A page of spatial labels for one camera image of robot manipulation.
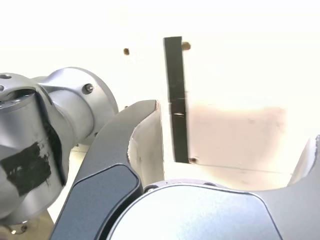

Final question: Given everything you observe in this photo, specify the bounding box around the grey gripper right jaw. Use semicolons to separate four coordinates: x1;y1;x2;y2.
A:
239;134;320;240

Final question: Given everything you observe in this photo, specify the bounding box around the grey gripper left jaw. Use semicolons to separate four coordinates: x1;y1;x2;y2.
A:
49;99;166;240

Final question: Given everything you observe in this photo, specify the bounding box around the black tape strip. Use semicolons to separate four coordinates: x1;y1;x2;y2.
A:
163;36;198;165

